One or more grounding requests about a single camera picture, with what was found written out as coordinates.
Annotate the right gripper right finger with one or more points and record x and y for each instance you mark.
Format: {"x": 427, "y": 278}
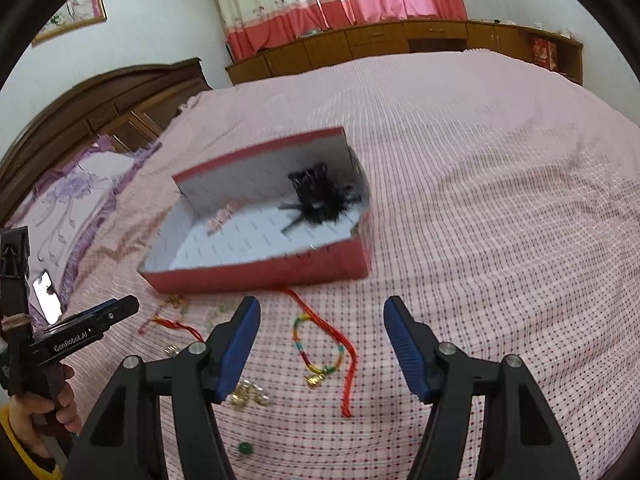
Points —
{"x": 521, "y": 438}

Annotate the green bead earring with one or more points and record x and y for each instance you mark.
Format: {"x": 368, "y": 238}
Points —
{"x": 245, "y": 448}

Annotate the multicolour bead bracelet gold charm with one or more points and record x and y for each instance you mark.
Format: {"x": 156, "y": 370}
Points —
{"x": 321, "y": 353}

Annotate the black feather hair clip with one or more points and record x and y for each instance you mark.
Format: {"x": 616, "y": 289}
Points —
{"x": 319, "y": 200}

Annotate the left hand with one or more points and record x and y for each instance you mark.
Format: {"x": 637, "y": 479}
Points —
{"x": 24, "y": 407}

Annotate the white smartphone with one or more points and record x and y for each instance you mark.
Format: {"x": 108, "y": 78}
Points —
{"x": 49, "y": 303}

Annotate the small gold earring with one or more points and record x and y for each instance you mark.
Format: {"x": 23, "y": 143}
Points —
{"x": 171, "y": 350}

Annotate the gold pearl earrings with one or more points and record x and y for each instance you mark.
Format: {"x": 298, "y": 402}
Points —
{"x": 246, "y": 392}

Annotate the purple floral pillow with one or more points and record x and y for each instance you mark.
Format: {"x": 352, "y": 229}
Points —
{"x": 64, "y": 209}

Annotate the pink checked bedspread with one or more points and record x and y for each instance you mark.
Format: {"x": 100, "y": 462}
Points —
{"x": 505, "y": 213}

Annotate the dark wooden headboard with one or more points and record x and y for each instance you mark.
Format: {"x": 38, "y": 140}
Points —
{"x": 131, "y": 107}

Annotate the red cardboard box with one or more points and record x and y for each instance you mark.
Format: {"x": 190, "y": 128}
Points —
{"x": 224, "y": 232}

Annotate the red box on shelf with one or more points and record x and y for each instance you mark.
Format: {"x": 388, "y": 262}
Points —
{"x": 545, "y": 53}

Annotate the long wooden cabinet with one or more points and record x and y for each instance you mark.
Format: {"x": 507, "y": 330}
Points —
{"x": 398, "y": 37}

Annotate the framed wall picture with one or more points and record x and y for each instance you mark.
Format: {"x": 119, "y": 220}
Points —
{"x": 72, "y": 15}

